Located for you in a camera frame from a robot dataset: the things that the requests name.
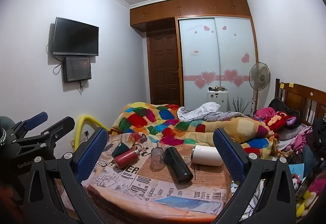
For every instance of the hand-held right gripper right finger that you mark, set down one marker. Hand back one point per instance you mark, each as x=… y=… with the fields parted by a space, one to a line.
x=229 y=152

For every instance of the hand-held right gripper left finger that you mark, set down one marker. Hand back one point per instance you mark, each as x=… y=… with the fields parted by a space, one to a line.
x=93 y=148

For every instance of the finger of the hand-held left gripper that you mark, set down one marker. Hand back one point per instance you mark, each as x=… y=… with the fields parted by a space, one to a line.
x=35 y=120
x=58 y=127

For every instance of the white cup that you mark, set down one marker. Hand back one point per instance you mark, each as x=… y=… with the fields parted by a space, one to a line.
x=206 y=155

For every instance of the dark green cup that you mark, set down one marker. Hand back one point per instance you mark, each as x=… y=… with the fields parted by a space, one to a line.
x=121 y=149

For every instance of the red bottle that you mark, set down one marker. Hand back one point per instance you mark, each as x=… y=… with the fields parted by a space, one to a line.
x=124 y=159

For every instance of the dried plant bundle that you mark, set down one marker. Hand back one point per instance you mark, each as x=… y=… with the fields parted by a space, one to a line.
x=240 y=105

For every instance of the grey white checked cloth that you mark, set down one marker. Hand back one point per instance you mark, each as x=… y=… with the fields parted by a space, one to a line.
x=203 y=110

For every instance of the pink garment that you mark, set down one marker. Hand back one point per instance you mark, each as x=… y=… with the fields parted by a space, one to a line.
x=264 y=113

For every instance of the small white cabinet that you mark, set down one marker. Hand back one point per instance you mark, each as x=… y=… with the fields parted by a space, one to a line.
x=217 y=100

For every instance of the black flask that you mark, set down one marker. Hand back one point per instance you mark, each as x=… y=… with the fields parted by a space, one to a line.
x=177 y=165

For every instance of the red plush toy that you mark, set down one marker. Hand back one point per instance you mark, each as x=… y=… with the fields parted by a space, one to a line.
x=279 y=119

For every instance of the newspaper print tablecloth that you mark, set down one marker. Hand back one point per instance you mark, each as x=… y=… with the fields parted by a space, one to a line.
x=142 y=188

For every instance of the clear glass mug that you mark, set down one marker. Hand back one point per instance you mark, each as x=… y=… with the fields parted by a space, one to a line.
x=157 y=159

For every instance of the black bag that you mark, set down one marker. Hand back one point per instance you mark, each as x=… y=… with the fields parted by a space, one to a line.
x=280 y=105

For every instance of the colourful patchwork quilt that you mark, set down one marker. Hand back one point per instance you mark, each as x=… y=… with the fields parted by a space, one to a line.
x=158 y=122

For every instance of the blue book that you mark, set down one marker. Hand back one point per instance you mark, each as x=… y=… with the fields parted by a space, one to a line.
x=297 y=171

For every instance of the white standing fan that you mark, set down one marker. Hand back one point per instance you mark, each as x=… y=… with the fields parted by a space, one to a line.
x=259 y=75

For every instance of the wooden bed headboard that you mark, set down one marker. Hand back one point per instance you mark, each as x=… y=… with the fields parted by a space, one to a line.
x=295 y=98

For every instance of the pile of plush toys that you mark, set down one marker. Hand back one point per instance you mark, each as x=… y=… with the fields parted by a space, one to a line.
x=309 y=196

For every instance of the dark hanging clothing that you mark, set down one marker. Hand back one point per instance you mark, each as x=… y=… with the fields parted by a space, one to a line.
x=319 y=137

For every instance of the frosted sliding wardrobe with hearts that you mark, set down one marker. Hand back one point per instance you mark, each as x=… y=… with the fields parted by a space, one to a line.
x=216 y=55

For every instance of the brown wooden door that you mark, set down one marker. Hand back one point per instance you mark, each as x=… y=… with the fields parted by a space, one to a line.
x=164 y=68

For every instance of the wooden overhead cabinet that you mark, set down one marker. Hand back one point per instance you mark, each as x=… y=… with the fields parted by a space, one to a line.
x=193 y=7

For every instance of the yellow padded rail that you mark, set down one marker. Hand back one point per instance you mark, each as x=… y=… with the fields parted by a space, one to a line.
x=87 y=122

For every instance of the small black wall monitor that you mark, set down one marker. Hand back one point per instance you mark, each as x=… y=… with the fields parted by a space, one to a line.
x=77 y=69

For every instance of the black wall television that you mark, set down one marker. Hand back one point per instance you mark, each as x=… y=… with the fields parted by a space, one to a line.
x=75 y=36

